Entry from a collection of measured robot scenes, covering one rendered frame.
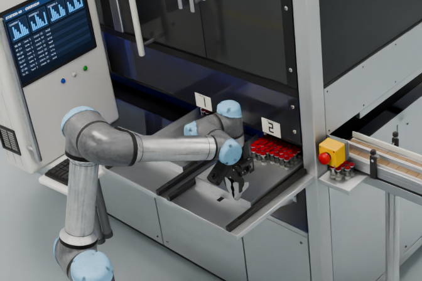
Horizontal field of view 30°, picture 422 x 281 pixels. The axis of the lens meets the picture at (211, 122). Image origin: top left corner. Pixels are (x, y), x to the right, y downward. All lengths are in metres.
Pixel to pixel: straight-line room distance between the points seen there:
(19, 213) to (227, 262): 1.41
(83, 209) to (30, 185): 2.29
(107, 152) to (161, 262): 1.77
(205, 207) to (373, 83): 0.76
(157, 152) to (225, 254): 1.31
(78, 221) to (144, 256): 1.57
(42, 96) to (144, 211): 0.94
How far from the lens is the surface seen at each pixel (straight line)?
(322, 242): 2.96
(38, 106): 3.12
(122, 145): 2.15
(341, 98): 2.75
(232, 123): 2.47
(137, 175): 2.91
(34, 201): 4.50
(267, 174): 2.81
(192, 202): 2.72
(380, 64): 2.91
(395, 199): 2.83
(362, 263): 3.30
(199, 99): 3.03
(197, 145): 2.28
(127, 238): 4.06
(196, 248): 3.61
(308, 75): 2.57
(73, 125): 2.24
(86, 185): 2.32
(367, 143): 2.85
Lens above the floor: 2.49
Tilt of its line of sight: 31 degrees down
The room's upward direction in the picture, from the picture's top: 8 degrees counter-clockwise
